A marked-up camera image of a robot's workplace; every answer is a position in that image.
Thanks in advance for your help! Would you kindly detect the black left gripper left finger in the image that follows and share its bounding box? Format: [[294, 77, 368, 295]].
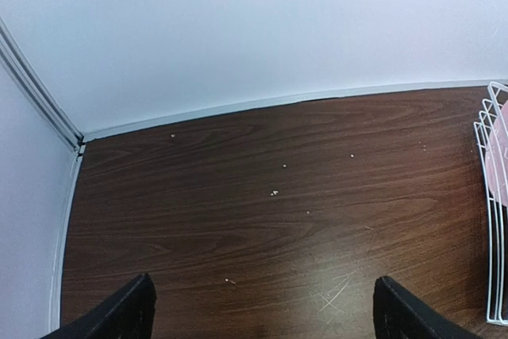
[[46, 274, 156, 339]]

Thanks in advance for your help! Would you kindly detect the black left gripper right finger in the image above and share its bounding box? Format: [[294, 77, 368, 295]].
[[374, 275, 478, 339]]

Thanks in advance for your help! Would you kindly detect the plain pink plate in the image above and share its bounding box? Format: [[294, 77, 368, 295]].
[[485, 103, 507, 206]]

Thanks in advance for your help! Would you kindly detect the white wire dish rack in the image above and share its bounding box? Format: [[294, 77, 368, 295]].
[[473, 82, 507, 326]]

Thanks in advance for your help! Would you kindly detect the left aluminium corner post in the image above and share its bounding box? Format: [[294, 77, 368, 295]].
[[1, 20, 85, 156]]

